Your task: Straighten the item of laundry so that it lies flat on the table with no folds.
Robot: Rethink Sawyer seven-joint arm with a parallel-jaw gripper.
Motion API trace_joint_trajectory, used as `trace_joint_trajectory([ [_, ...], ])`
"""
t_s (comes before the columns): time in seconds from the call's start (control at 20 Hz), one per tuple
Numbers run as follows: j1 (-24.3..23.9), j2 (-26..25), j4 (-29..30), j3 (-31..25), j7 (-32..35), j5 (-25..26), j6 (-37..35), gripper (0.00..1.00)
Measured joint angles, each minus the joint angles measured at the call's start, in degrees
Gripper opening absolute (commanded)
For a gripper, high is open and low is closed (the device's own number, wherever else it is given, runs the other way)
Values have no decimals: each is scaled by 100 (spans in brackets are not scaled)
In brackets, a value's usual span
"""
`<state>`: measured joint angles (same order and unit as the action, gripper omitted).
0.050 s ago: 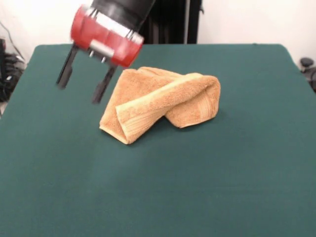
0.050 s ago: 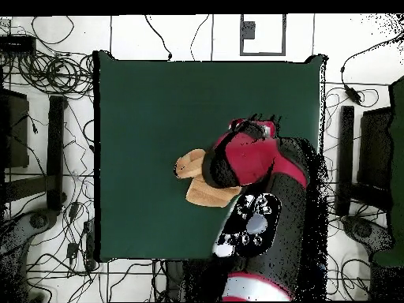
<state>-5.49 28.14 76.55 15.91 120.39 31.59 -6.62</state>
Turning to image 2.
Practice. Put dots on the dark green table cloth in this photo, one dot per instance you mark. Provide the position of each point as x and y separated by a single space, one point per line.
142 94

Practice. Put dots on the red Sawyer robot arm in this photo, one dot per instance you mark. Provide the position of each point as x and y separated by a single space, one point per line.
252 157

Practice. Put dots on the black stand column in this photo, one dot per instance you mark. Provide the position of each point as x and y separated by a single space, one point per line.
173 277

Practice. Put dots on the small dark grey box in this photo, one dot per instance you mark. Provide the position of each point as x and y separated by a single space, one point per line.
248 30

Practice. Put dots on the flat black device box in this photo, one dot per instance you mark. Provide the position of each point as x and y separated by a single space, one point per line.
17 44

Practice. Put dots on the grey square floor frame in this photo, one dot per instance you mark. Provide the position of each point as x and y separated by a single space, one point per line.
262 54

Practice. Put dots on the black power strip with plugs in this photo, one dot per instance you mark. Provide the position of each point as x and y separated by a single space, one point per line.
90 246

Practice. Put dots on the small black power adapter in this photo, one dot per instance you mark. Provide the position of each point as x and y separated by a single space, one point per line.
72 251
74 210

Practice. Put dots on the tan terry towel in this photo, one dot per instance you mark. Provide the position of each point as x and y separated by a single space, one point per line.
202 192

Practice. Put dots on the dark rectangular box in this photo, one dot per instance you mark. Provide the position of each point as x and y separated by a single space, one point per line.
14 126
375 148

